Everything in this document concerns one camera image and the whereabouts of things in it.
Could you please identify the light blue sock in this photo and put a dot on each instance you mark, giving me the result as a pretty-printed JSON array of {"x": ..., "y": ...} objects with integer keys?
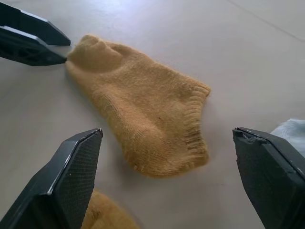
[{"x": 291, "y": 133}]

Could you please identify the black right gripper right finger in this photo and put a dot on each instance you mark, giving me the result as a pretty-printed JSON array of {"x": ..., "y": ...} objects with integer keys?
[{"x": 274, "y": 176}]

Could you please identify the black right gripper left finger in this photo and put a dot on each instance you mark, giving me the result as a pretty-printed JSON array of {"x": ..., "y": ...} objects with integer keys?
[{"x": 59, "y": 181}]

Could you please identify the mustard yellow knit sock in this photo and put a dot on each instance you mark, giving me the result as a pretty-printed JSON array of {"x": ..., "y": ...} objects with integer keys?
[
  {"x": 104, "y": 212},
  {"x": 143, "y": 102}
]

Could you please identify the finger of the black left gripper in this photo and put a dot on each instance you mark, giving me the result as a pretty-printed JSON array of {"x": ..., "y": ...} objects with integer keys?
[
  {"x": 35, "y": 26},
  {"x": 21, "y": 48}
]

